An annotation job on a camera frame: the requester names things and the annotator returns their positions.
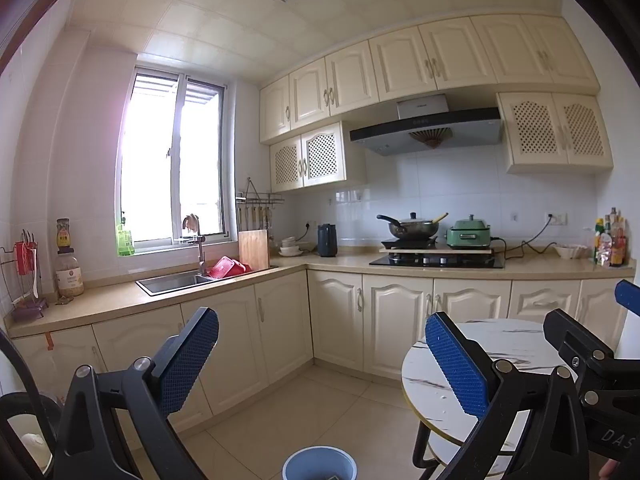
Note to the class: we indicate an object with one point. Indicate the range hood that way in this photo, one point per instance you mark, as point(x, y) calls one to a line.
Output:
point(425, 127)

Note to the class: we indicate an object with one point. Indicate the window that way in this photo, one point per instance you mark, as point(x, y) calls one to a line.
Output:
point(170, 160)

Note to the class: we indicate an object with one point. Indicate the pink rag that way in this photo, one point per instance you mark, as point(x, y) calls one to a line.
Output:
point(191, 222)

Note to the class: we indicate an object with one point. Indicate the red kitchen utensil set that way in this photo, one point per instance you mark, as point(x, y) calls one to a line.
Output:
point(25, 255)

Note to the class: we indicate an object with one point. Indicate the wooden cutting board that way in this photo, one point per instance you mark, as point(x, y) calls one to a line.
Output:
point(254, 250)

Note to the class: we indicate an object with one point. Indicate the wooden spatula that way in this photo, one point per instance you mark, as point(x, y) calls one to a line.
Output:
point(440, 217)

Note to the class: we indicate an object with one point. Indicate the green dish soap bottle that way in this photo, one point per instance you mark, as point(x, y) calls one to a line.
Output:
point(126, 240)

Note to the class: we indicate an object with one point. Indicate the green electric cooker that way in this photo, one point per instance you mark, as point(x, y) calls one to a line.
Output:
point(467, 234)

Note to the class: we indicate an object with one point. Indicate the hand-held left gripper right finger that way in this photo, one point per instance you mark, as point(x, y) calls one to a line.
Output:
point(457, 365)

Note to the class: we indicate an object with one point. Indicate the yellow-cap sauce bottle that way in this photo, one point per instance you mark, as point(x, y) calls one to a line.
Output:
point(64, 237)

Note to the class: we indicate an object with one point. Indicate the black wok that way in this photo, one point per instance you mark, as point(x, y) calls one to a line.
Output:
point(415, 229)

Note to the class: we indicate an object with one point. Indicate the round marble table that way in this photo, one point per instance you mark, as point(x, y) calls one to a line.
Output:
point(520, 340)

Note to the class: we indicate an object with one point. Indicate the blue plastic bucket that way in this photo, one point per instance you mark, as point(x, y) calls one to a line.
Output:
point(320, 465)

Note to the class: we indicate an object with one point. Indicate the white serving bowl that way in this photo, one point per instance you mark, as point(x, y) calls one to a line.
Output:
point(570, 251)

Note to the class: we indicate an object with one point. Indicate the large glass jar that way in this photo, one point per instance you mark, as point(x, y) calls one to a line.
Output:
point(69, 277)

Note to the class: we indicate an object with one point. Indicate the steel sink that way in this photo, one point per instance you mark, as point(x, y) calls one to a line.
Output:
point(172, 282)

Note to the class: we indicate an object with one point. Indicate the cluster of condiment bottles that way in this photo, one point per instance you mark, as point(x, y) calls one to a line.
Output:
point(611, 240)

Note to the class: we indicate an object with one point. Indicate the white rounded lump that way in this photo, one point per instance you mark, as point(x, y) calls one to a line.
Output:
point(36, 449)

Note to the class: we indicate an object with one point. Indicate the black gas hob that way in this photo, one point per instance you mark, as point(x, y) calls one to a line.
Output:
point(475, 261)

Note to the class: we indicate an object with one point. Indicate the red dish basket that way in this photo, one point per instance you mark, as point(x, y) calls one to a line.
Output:
point(227, 267)

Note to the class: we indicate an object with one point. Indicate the stack of white bowls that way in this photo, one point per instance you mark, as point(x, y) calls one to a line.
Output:
point(290, 247)

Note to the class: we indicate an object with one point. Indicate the metal utensil rack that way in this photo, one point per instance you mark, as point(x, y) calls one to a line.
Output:
point(256, 201)

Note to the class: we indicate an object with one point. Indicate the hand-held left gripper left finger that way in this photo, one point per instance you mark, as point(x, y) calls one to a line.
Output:
point(187, 360)

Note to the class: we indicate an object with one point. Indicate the black electric kettle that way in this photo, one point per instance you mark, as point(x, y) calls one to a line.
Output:
point(327, 240)

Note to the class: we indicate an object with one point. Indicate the person's right hand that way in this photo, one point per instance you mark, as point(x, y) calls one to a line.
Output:
point(609, 471)

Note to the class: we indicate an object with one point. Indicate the purple utensil stand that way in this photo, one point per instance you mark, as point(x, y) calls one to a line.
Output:
point(30, 311)

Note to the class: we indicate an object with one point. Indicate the metal faucet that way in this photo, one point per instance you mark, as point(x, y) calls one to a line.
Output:
point(201, 255)

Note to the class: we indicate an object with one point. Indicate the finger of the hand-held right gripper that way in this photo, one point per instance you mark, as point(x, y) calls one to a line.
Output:
point(630, 297)
point(575, 340)

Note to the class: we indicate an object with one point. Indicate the orange hook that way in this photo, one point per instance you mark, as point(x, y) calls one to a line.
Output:
point(48, 340)

